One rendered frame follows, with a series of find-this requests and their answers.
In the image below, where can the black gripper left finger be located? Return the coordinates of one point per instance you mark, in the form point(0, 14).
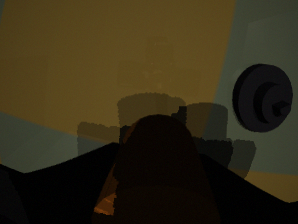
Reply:
point(63, 194)

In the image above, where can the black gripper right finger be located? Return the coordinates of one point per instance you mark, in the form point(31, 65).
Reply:
point(240, 202)

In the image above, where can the orange cylindrical knob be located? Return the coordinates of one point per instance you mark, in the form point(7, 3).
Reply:
point(157, 178)

